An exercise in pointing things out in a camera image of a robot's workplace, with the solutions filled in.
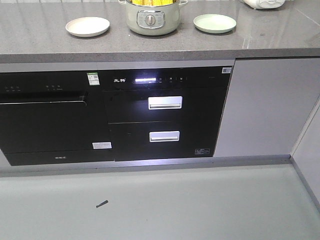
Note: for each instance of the light green plate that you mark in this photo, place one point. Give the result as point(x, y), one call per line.
point(214, 23)

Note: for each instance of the cream white plate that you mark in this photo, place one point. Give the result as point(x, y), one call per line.
point(87, 27)

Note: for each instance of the yellow corn cob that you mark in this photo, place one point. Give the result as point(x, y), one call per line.
point(158, 2)
point(147, 2)
point(137, 2)
point(168, 2)

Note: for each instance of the black two-drawer disinfection cabinet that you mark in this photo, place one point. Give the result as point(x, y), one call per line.
point(164, 113)

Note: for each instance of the black tape strip far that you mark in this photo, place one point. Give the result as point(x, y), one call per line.
point(102, 203)

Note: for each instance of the green electric cooking pot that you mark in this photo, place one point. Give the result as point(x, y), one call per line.
point(153, 20)

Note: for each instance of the black built-in dishwasher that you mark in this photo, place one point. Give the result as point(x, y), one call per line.
point(52, 117)

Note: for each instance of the white cabinet door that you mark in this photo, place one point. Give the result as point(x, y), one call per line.
point(268, 103)

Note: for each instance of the white rice cooker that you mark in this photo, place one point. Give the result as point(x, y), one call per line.
point(263, 4)

